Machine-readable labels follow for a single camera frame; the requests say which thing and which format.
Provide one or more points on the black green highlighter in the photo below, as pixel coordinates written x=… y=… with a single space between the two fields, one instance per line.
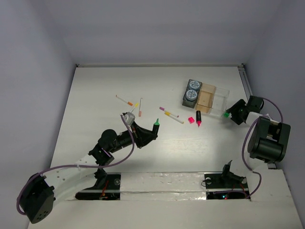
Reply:
x=156 y=126

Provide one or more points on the dark grey plastic bin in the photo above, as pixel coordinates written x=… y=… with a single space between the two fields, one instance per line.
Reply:
x=189 y=103

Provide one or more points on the silver taped strip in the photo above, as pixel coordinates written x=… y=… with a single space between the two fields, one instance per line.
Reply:
x=172 y=186

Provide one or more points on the black pink highlighter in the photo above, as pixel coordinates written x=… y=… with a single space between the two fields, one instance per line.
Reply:
x=198 y=118

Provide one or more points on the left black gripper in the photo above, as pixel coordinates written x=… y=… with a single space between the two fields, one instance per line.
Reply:
x=137 y=136

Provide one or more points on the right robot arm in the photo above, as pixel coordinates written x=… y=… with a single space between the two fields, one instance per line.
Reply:
x=279 y=131

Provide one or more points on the orange cap marker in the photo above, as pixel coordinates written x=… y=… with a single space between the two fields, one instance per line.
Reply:
x=125 y=101

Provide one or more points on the clear plastic bin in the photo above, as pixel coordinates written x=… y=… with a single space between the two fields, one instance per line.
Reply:
x=219 y=103

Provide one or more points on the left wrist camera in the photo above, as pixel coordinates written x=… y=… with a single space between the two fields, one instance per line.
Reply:
x=128 y=118

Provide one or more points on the blue white round jar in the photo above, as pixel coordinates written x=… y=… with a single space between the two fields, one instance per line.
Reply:
x=194 y=85

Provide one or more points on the peach cap marker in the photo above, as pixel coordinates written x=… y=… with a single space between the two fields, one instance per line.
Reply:
x=140 y=108

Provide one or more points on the pink cap marker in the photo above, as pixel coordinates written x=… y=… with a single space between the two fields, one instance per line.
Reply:
x=166 y=111

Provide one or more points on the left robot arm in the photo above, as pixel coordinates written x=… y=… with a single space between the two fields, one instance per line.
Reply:
x=46 y=189

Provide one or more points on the pink highlighter cap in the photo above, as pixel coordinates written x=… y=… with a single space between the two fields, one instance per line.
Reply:
x=191 y=120

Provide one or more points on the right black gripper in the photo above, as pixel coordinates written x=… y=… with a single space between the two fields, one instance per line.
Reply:
x=233 y=109

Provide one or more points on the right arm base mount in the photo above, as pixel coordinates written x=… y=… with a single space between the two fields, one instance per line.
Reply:
x=225 y=185

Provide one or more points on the yellow end marker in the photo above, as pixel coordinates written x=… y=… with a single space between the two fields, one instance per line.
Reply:
x=173 y=117

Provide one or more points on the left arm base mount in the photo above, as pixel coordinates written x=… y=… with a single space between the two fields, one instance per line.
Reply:
x=106 y=187

